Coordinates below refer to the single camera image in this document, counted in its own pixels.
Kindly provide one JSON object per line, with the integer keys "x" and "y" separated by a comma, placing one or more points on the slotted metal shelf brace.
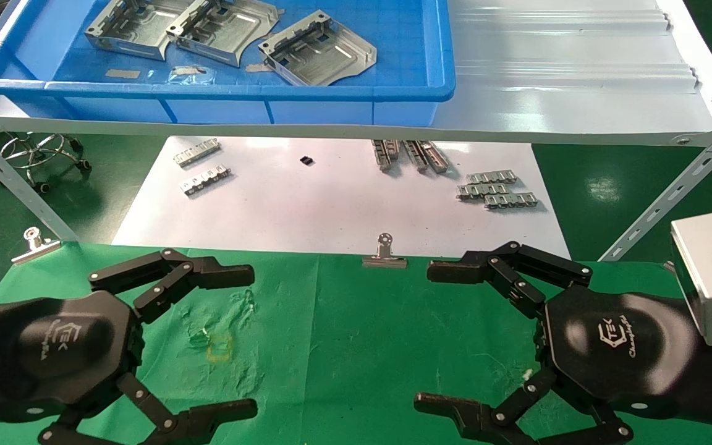
{"x": 16, "y": 185}
{"x": 671, "y": 191}

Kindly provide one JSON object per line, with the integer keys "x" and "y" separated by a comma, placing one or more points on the green table cloth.
{"x": 356, "y": 346}

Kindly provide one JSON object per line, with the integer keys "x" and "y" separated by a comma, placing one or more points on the beige tape piece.
{"x": 122, "y": 73}
{"x": 256, "y": 67}

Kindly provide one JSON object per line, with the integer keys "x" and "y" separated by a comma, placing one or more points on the white metal shelf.
{"x": 566, "y": 74}

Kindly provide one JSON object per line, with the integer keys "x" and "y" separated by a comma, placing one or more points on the silver binder clip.
{"x": 384, "y": 261}
{"x": 36, "y": 247}

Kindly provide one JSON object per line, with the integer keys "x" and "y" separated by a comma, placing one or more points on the stamped metal bracket part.
{"x": 127, "y": 28}
{"x": 220, "y": 28}
{"x": 319, "y": 52}

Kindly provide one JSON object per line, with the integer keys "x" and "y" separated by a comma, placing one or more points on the chrome stool base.
{"x": 38, "y": 151}

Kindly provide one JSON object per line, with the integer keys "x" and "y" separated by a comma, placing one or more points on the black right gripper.
{"x": 615, "y": 346}

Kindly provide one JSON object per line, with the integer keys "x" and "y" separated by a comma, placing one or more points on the clear crumpled tape piece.
{"x": 192, "y": 74}

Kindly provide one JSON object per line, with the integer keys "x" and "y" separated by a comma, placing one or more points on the notched metal strip part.
{"x": 196, "y": 152}
{"x": 416, "y": 156}
{"x": 512, "y": 200}
{"x": 481, "y": 190}
{"x": 206, "y": 180}
{"x": 385, "y": 154}
{"x": 437, "y": 157}
{"x": 491, "y": 177}

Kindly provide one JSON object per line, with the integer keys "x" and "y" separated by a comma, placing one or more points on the white paper sheet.
{"x": 331, "y": 210}

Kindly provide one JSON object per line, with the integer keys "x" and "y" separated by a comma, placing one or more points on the blue plastic bin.
{"x": 393, "y": 74}

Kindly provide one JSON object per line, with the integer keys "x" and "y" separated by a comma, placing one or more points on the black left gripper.
{"x": 53, "y": 352}

